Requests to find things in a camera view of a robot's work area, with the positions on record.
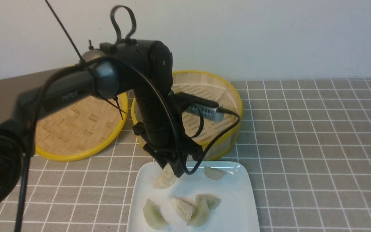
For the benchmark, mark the bamboo steamer basket yellow rim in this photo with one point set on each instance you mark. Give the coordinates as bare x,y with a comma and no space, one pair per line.
224,144

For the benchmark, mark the pale dumpling plate back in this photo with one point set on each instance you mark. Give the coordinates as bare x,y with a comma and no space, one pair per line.
214,173

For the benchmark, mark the white dumpling plate centre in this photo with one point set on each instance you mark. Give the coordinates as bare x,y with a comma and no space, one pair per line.
183,208

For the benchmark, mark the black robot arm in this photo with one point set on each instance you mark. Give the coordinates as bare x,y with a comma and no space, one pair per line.
144,67

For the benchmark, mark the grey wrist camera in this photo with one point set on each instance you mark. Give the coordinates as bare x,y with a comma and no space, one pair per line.
195,105

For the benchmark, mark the green dumpling front left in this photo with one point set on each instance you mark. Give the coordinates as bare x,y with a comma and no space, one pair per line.
152,216

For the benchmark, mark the white dumpling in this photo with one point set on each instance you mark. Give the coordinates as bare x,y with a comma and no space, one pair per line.
165,179

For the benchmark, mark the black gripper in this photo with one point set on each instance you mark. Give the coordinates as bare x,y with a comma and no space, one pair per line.
172,153

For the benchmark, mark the white square plate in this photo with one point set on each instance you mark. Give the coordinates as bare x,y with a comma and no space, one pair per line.
236,212

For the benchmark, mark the grey checked tablecloth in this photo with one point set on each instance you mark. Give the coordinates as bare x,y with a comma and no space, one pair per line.
306,145

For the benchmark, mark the woven bamboo steamer lid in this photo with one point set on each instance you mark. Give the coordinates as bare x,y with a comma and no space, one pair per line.
80,130

